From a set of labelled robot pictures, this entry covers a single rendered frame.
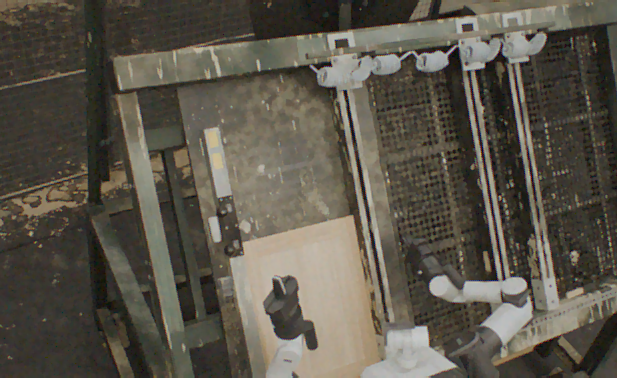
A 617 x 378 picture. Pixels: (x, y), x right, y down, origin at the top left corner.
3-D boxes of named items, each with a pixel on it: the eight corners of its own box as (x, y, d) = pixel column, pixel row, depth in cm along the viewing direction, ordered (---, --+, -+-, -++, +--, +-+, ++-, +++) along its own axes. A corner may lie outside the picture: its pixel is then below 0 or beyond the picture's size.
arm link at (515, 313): (541, 283, 217) (498, 325, 206) (548, 315, 222) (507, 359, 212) (510, 274, 226) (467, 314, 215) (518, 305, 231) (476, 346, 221)
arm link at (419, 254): (419, 256, 258) (437, 280, 251) (398, 262, 254) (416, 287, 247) (429, 233, 250) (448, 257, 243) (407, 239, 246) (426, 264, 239)
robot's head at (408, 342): (428, 361, 195) (428, 334, 192) (391, 363, 195) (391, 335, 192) (425, 349, 201) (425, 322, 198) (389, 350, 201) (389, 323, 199)
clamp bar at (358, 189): (374, 368, 253) (412, 383, 231) (313, 41, 244) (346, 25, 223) (397, 359, 257) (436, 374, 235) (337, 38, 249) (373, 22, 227)
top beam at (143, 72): (112, 96, 214) (118, 91, 205) (105, 63, 213) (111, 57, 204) (610, 26, 310) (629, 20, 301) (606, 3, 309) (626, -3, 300)
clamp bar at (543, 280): (532, 309, 286) (578, 318, 265) (483, 20, 278) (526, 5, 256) (550, 303, 291) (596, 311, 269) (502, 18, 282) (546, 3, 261)
